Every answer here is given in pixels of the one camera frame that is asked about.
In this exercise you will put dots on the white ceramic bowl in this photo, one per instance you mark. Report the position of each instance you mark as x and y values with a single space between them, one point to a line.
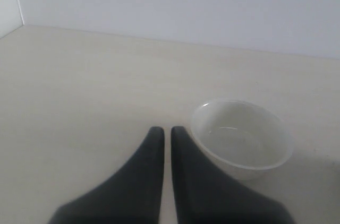
242 139

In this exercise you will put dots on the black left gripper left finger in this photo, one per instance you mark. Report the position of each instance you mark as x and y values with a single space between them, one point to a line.
132 195

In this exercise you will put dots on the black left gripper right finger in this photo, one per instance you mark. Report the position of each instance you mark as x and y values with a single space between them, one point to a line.
205 194

